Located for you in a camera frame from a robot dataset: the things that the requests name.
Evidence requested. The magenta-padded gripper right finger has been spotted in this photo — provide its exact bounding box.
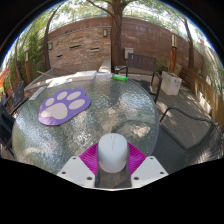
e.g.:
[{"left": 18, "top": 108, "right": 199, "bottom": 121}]
[{"left": 125, "top": 142, "right": 169, "bottom": 189}]

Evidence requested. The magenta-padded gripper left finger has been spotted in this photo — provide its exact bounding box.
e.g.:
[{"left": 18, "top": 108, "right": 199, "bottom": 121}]
[{"left": 57, "top": 142, "right": 102, "bottom": 188}]

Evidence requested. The white computer mouse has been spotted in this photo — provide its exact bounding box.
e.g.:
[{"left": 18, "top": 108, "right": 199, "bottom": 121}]
[{"left": 97, "top": 132, "right": 129, "bottom": 174}]

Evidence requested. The purple paw-shaped mouse pad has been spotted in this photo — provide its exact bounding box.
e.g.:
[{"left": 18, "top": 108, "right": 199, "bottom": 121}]
[{"left": 37, "top": 87, "right": 92, "bottom": 127}]

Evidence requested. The black metal mesh armchair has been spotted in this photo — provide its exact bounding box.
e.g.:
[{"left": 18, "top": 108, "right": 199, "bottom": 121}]
[{"left": 153, "top": 105, "right": 224, "bottom": 168}]

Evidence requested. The black mesh patio chair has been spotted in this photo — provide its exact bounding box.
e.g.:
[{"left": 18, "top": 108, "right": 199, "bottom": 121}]
[
  {"left": 6, "top": 79, "right": 29, "bottom": 114},
  {"left": 0, "top": 96, "right": 16, "bottom": 158}
]

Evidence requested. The white number plate sign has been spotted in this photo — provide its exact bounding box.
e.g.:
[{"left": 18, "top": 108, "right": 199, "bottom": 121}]
[{"left": 29, "top": 85, "right": 48, "bottom": 100}]

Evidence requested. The white square planter box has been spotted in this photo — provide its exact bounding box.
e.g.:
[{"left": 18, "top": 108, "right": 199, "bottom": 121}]
[{"left": 161, "top": 70, "right": 183, "bottom": 96}]

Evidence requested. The wooden slat fence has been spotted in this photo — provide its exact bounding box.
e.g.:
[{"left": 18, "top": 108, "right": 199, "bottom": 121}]
[{"left": 179, "top": 68, "right": 224, "bottom": 128}]

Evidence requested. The white open book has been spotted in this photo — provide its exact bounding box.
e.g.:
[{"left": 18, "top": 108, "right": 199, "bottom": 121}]
[{"left": 71, "top": 70, "right": 98, "bottom": 80}]

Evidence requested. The green plastic bottle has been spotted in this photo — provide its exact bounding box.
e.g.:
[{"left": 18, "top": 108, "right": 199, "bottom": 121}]
[{"left": 112, "top": 73, "right": 129, "bottom": 82}]

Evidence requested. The small white booklet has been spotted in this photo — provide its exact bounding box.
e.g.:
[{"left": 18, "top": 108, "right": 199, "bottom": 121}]
[{"left": 95, "top": 72, "right": 114, "bottom": 79}]

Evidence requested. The wooden stick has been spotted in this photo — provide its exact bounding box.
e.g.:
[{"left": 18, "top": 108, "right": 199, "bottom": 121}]
[{"left": 36, "top": 70, "right": 54, "bottom": 79}]

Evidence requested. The dark slatted garden chair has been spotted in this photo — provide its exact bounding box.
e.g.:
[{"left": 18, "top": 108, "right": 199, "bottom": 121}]
[{"left": 114, "top": 52, "right": 163, "bottom": 103}]

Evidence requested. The stone garden basin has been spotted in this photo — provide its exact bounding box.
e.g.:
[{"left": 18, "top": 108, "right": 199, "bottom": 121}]
[{"left": 23, "top": 59, "right": 113, "bottom": 98}]

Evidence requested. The orange fabric canopy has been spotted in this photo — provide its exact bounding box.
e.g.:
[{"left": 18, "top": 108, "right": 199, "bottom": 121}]
[{"left": 0, "top": 67, "right": 9, "bottom": 88}]

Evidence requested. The slim curved tree trunk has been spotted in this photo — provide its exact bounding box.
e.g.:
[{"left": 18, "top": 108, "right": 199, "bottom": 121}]
[{"left": 42, "top": 3, "right": 64, "bottom": 72}]

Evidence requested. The slim leaning tree trunk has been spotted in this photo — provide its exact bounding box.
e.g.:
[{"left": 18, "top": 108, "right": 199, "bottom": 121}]
[{"left": 181, "top": 16, "right": 196, "bottom": 71}]

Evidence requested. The thick forked tree trunk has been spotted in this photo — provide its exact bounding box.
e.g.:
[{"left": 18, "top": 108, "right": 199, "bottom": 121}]
[{"left": 86, "top": 0, "right": 134, "bottom": 68}]

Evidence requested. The wooden post with globe lamp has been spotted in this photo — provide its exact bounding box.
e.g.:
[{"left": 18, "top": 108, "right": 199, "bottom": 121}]
[{"left": 168, "top": 29, "right": 179, "bottom": 74}]

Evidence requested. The white wall box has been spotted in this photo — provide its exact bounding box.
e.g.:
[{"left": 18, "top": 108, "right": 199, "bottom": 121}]
[{"left": 124, "top": 47, "right": 135, "bottom": 60}]

